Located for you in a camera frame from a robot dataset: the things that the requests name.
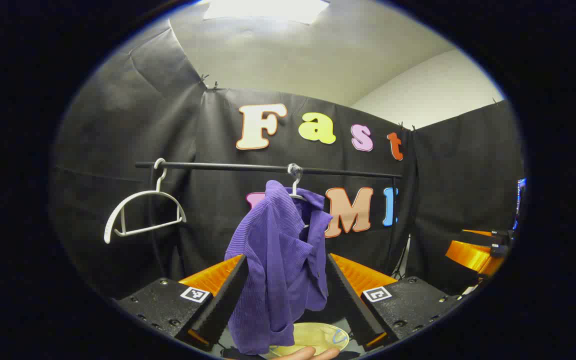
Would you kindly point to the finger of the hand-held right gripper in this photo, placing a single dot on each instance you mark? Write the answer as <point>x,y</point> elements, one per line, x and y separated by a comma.
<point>470,257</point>
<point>483,237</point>

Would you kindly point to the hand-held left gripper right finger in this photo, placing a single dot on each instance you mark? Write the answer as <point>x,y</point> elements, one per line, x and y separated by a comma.
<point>349,300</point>

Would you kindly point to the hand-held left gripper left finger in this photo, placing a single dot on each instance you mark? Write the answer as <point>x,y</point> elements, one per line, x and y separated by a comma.
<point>225,295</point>

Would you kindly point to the cream fabric laundry hamper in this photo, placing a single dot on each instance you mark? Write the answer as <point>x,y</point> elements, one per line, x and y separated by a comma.
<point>313,335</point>

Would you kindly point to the purple ribbed shirt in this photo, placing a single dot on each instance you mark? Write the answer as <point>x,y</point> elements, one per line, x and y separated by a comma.
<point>278,260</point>

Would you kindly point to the white hanger with taped hook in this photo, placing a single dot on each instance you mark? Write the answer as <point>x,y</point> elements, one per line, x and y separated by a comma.
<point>295,189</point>

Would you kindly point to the white plastic hanger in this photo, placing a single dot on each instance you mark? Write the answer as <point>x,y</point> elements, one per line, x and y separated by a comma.
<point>158,185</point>

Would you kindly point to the black clothes rack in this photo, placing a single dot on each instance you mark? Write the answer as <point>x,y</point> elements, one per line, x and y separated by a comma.
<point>238,166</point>

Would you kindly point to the glowing blue screen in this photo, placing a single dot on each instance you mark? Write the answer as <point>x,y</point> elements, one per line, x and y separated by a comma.
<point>520,200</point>

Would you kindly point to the black stand legs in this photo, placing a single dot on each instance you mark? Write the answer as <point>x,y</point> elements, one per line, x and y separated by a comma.
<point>399,270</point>

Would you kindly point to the black backdrop cloth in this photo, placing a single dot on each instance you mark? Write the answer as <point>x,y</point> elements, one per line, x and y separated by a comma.
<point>128,130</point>

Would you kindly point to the ceiling light panel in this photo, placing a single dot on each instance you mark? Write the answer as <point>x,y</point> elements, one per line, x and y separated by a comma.
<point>268,9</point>

